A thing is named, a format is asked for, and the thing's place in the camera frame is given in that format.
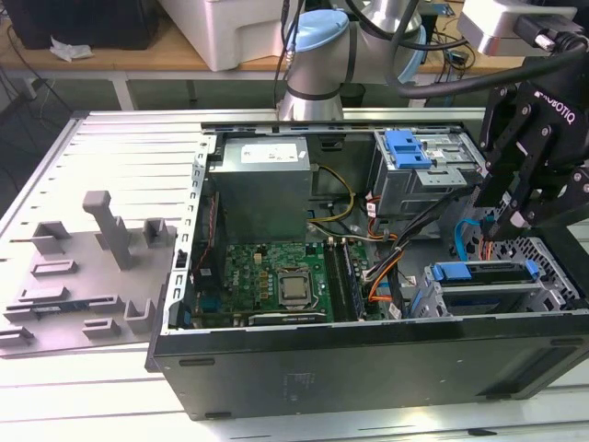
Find grey metal disk bay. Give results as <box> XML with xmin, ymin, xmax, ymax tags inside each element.
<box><xmin>409</xmin><ymin>259</ymin><xmax>579</xmax><ymax>320</ymax></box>

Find green RAM stick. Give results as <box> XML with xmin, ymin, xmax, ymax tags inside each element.
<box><xmin>29</xmin><ymin>301</ymin><xmax>89</xmax><ymax>317</ymax></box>

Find CPU socket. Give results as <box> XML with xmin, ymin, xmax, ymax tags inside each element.
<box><xmin>273</xmin><ymin>268</ymin><xmax>319</xmax><ymax>313</ymax></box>

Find white plastic box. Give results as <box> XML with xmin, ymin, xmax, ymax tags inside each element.
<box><xmin>160</xmin><ymin>0</ymin><xmax>295</xmax><ymax>73</ymax></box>

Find multicoloured power wire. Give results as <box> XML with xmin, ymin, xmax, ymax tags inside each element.
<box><xmin>478</xmin><ymin>215</ymin><xmax>502</xmax><ymax>264</ymax></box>

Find orange wire bundle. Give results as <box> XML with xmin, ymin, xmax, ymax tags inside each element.
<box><xmin>362</xmin><ymin>254</ymin><xmax>407</xmax><ymax>304</ymax></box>

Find grey parts rack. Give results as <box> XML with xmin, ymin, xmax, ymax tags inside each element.
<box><xmin>0</xmin><ymin>190</ymin><xmax>179</xmax><ymax>359</ymax></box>

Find grey optical drive cage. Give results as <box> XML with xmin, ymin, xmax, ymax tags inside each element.
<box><xmin>371</xmin><ymin>130</ymin><xmax>484</xmax><ymax>222</ymax></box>

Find black PC case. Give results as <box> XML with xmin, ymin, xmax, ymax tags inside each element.
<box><xmin>144</xmin><ymin>106</ymin><xmax>589</xmax><ymax>423</ymax></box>

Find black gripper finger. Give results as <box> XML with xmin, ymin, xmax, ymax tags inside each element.
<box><xmin>473</xmin><ymin>85</ymin><xmax>553</xmax><ymax>208</ymax></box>
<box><xmin>487</xmin><ymin>165</ymin><xmax>589</xmax><ymax>240</ymax></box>

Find grey power supply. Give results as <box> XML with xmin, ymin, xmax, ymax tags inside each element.
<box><xmin>209</xmin><ymin>136</ymin><xmax>315</xmax><ymax>243</ymax></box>

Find black RAM stick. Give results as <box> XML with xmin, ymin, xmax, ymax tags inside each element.
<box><xmin>339</xmin><ymin>238</ymin><xmax>368</xmax><ymax>320</ymax></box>

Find black RAM slot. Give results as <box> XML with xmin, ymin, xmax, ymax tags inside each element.
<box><xmin>324</xmin><ymin>238</ymin><xmax>351</xmax><ymax>322</ymax></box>

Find blue plastic latch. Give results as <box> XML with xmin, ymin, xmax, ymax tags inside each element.
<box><xmin>385</xmin><ymin>130</ymin><xmax>434</xmax><ymax>170</ymax></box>

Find silver CPU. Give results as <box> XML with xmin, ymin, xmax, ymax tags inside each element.
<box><xmin>280</xmin><ymin>276</ymin><xmax>311</xmax><ymax>301</ymax></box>

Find large black box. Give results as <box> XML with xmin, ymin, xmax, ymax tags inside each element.
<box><xmin>8</xmin><ymin>0</ymin><xmax>160</xmax><ymax>51</ymax></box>

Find black graphics card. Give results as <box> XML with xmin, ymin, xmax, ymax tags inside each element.
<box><xmin>247</xmin><ymin>310</ymin><xmax>329</xmax><ymax>327</ymax></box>

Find crumpled white paper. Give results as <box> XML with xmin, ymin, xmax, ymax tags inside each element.
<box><xmin>49</xmin><ymin>36</ymin><xmax>96</xmax><ymax>64</ymax></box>

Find hard disk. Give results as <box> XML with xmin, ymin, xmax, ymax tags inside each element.
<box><xmin>411</xmin><ymin>259</ymin><xmax>540</xmax><ymax>320</ymax></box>

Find green motherboard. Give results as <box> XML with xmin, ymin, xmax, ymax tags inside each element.
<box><xmin>192</xmin><ymin>238</ymin><xmax>383</xmax><ymax>329</ymax></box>

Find black wire bundle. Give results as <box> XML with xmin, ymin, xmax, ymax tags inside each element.
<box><xmin>386</xmin><ymin>183</ymin><xmax>479</xmax><ymax>319</ymax></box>

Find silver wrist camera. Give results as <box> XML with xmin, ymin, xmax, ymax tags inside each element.
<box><xmin>457</xmin><ymin>0</ymin><xmax>525</xmax><ymax>57</ymax></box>

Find blue SATA wire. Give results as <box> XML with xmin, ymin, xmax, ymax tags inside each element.
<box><xmin>453</xmin><ymin>209</ymin><xmax>496</xmax><ymax>262</ymax></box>

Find yellow wires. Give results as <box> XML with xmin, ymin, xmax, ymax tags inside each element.
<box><xmin>306</xmin><ymin>164</ymin><xmax>356</xmax><ymax>227</ymax></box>

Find wooden desk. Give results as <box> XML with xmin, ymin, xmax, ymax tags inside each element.
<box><xmin>0</xmin><ymin>0</ymin><xmax>589</xmax><ymax>111</ymax></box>

